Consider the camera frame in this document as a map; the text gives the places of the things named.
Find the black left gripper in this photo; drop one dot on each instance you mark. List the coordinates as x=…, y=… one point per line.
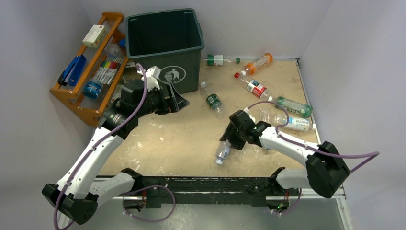
x=179, y=102

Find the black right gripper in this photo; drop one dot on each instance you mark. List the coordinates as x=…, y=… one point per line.
x=232, y=138

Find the blue white label bottle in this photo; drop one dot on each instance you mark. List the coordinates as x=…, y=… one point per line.
x=222, y=152

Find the dark green label bottle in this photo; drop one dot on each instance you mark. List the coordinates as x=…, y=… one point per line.
x=211, y=98

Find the light label bottle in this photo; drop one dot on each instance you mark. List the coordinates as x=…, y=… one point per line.
x=295, y=123

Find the crushed clear unlabelled bottle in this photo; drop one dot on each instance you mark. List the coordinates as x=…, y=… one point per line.
x=265, y=114

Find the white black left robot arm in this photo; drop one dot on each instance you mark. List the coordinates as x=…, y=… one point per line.
x=76, y=195

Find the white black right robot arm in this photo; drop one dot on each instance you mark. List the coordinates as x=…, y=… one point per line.
x=324, y=170

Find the dark green trash bin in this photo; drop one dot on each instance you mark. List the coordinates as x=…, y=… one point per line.
x=172, y=40

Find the green white label bottle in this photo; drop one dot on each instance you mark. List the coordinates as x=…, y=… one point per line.
x=215, y=60

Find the red white label bottle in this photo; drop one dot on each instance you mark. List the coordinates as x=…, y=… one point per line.
x=257, y=89

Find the coloured marker set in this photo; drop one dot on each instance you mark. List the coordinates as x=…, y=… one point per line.
x=106, y=72

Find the clear plastic cup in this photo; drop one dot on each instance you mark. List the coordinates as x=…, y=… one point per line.
x=112, y=51

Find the blue tape roll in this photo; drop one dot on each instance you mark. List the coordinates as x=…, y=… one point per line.
x=93, y=88

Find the orange drink bottle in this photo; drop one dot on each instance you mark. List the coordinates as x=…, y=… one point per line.
x=252, y=67

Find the orange wooden shelf rack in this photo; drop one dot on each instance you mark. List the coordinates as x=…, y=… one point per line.
x=90, y=110

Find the white red small box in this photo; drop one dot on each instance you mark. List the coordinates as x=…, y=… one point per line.
x=95, y=36

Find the blue stapler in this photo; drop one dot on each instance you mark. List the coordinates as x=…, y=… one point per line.
x=71, y=75

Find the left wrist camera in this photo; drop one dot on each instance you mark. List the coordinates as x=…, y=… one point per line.
x=151, y=78

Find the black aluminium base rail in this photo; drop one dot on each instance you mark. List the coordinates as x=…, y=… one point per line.
x=198, y=190

